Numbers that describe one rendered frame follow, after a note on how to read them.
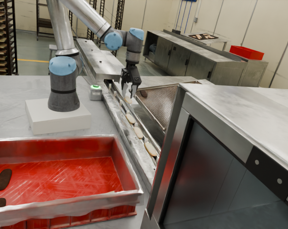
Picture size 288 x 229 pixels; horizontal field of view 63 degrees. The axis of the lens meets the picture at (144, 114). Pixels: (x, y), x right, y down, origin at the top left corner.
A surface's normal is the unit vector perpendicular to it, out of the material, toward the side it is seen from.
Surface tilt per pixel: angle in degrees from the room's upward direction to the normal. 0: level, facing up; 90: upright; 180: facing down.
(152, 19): 90
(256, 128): 0
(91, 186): 0
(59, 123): 90
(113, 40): 89
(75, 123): 90
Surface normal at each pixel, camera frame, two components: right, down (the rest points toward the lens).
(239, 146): -0.92, 0.00
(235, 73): 0.35, 0.46
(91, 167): 0.18, -0.89
